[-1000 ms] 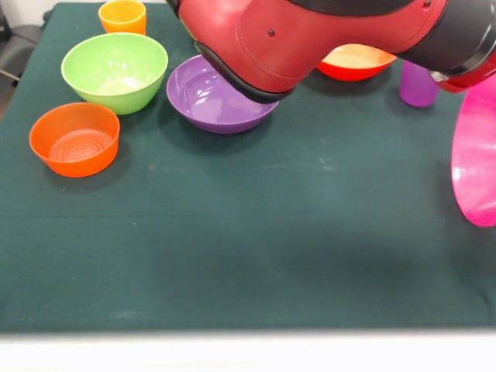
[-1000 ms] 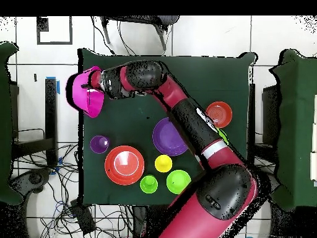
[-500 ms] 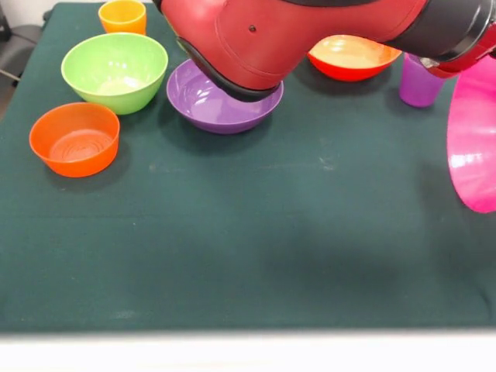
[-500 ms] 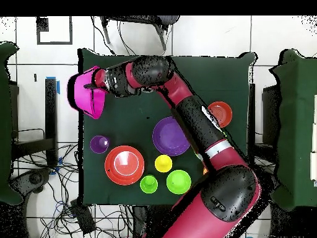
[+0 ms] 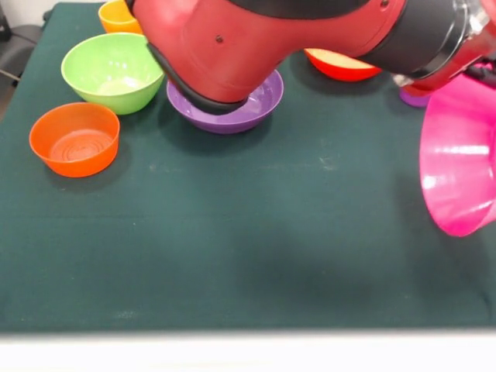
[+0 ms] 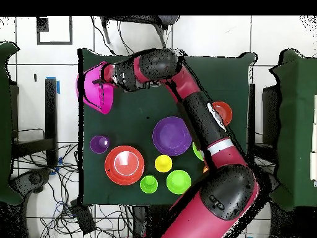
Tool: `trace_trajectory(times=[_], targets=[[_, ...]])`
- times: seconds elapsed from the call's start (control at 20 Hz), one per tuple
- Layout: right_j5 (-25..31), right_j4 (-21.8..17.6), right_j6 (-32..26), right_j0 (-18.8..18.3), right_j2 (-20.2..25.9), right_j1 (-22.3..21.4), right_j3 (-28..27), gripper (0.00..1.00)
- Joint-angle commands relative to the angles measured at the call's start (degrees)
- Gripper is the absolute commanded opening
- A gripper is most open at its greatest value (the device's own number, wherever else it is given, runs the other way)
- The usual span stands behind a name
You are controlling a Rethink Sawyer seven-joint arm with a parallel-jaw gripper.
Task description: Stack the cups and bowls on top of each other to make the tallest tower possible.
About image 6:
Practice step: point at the pink plastic bowl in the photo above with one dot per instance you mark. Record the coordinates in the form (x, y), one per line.
(104, 99)

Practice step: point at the purple plastic bowl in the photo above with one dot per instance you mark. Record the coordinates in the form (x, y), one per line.
(171, 136)

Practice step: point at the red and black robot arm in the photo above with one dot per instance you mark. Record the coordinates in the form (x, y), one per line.
(210, 218)

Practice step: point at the blue tape strip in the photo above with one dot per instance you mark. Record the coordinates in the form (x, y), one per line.
(58, 88)

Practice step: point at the dark green tablecloth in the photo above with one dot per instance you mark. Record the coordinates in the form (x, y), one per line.
(138, 119)

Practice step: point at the black metal stand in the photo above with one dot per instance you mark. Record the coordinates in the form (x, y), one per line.
(50, 111)
(252, 111)

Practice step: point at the purple plastic cup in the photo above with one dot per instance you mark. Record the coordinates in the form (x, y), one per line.
(97, 145)

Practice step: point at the large red-orange plastic bowl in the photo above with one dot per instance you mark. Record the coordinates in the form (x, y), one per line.
(123, 164)

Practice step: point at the green cloth side table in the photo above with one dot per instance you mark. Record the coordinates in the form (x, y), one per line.
(5, 124)
(297, 124)

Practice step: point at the yellow plastic cup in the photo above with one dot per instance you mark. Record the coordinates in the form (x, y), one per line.
(163, 163)

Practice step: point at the green plastic cup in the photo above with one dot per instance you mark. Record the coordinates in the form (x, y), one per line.
(148, 184)

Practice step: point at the black chair base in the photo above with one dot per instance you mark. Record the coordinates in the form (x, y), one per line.
(32, 178)

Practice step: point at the large green plastic bowl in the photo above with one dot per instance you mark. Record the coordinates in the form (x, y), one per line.
(197, 151)

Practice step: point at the small red-orange plastic bowl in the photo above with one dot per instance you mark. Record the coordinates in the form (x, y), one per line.
(224, 112)

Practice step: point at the small green plastic bowl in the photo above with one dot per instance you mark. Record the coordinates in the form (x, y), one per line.
(178, 182)

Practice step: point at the black power box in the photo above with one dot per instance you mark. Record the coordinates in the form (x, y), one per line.
(83, 218)

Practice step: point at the black camera tripod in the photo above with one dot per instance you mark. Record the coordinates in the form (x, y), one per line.
(158, 21)

